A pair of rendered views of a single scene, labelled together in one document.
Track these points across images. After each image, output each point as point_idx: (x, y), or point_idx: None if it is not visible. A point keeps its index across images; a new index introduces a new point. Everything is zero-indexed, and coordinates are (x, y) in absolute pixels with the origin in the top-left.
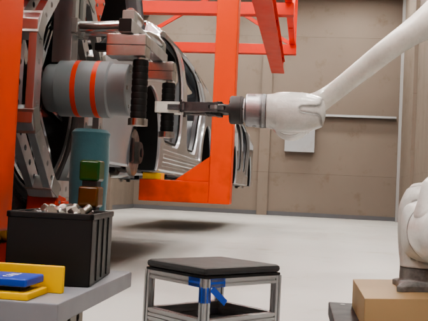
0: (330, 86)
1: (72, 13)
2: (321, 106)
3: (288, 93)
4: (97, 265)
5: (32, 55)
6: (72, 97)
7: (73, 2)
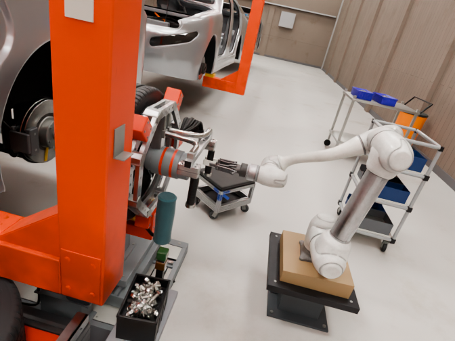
0: (293, 158)
1: (162, 128)
2: (285, 180)
3: (270, 171)
4: (159, 323)
5: (137, 177)
6: (160, 172)
7: (163, 122)
